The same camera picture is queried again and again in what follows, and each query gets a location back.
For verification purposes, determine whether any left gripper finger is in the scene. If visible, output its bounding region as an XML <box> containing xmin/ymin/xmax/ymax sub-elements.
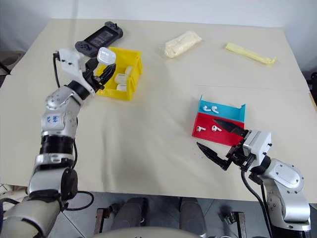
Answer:
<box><xmin>86</xmin><ymin>58</ymin><xmax>101</xmax><ymax>73</ymax></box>
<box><xmin>99</xmin><ymin>63</ymin><xmax>117</xmax><ymax>86</ymax></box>

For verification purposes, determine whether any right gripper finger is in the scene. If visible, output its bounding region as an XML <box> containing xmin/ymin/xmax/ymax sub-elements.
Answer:
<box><xmin>196</xmin><ymin>142</ymin><xmax>232</xmax><ymax>172</ymax></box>
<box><xmin>213</xmin><ymin>119</ymin><xmax>249</xmax><ymax>137</ymax></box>

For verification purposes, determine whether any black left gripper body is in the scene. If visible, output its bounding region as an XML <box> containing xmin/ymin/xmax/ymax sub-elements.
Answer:
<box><xmin>84</xmin><ymin>64</ymin><xmax>105</xmax><ymax>91</ymax></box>

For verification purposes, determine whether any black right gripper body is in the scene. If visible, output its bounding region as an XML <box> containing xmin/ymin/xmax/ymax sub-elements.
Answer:
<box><xmin>227</xmin><ymin>138</ymin><xmax>256</xmax><ymax>172</ymax></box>

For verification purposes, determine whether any yellow plastic bin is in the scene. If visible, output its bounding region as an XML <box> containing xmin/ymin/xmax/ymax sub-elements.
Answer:
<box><xmin>96</xmin><ymin>46</ymin><xmax>144</xmax><ymax>102</ymax></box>

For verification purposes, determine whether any teal plastic tray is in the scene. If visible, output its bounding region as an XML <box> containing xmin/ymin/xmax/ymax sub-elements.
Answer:
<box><xmin>197</xmin><ymin>94</ymin><xmax>248</xmax><ymax>123</ymax></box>

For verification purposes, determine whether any red plastic tray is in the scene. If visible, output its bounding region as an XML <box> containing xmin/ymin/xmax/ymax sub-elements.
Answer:
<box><xmin>191</xmin><ymin>112</ymin><xmax>249</xmax><ymax>147</ymax></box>

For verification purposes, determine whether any black handheld game console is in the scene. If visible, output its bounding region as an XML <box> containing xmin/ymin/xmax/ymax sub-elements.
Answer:
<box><xmin>74</xmin><ymin>21</ymin><xmax>125</xmax><ymax>54</ymax></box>

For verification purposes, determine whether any dark rounded shape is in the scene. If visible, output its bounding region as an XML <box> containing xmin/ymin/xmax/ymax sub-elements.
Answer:
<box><xmin>179</xmin><ymin>196</ymin><xmax>208</xmax><ymax>238</ymax></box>
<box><xmin>111</xmin><ymin>196</ymin><xmax>150</xmax><ymax>232</ymax></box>

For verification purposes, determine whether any long yellow plastic packet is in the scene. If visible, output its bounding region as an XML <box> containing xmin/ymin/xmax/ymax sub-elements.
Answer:
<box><xmin>224</xmin><ymin>42</ymin><xmax>277</xmax><ymax>67</ymax></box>

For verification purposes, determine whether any clear bag of cream filling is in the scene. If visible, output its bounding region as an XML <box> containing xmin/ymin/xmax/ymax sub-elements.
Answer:
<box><xmin>158</xmin><ymin>30</ymin><xmax>204</xmax><ymax>60</ymax></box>

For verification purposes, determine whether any grey round background object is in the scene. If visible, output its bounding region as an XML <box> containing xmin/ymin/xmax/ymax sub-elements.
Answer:
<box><xmin>0</xmin><ymin>50</ymin><xmax>26</xmax><ymax>75</ymax></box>

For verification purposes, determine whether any dark background equipment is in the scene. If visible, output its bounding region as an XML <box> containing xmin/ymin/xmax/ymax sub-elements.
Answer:
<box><xmin>308</xmin><ymin>71</ymin><xmax>317</xmax><ymax>93</ymax></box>

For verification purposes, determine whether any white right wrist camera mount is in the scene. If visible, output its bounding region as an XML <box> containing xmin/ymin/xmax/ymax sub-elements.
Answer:
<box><xmin>242</xmin><ymin>129</ymin><xmax>273</xmax><ymax>164</ymax></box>

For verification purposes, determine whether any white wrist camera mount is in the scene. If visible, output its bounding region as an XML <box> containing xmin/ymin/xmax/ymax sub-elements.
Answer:
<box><xmin>242</xmin><ymin>129</ymin><xmax>273</xmax><ymax>164</ymax></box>
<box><xmin>56</xmin><ymin>48</ymin><xmax>96</xmax><ymax>96</ymax></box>

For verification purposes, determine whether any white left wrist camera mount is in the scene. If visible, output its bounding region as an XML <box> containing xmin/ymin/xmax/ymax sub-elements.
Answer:
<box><xmin>56</xmin><ymin>48</ymin><xmax>96</xmax><ymax>96</ymax></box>

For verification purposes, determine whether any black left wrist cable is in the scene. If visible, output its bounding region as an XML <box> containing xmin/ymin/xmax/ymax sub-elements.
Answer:
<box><xmin>53</xmin><ymin>51</ymin><xmax>61</xmax><ymax>88</ymax></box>

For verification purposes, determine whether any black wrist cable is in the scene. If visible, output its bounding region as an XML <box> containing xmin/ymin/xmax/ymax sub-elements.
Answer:
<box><xmin>53</xmin><ymin>51</ymin><xmax>61</xmax><ymax>88</ymax></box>
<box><xmin>241</xmin><ymin>170</ymin><xmax>273</xmax><ymax>238</ymax></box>

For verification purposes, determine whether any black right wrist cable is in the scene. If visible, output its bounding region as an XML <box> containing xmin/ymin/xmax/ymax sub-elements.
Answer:
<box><xmin>241</xmin><ymin>170</ymin><xmax>273</xmax><ymax>238</ymax></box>

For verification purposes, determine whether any rusty metal bracket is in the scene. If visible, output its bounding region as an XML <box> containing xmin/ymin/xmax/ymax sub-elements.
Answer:
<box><xmin>221</xmin><ymin>210</ymin><xmax>246</xmax><ymax>238</ymax></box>
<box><xmin>95</xmin><ymin>203</ymin><xmax>119</xmax><ymax>237</ymax></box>

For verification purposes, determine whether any black left upper arm cable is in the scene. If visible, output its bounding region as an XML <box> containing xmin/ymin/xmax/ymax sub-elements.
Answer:
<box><xmin>59</xmin><ymin>190</ymin><xmax>95</xmax><ymax>212</ymax></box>

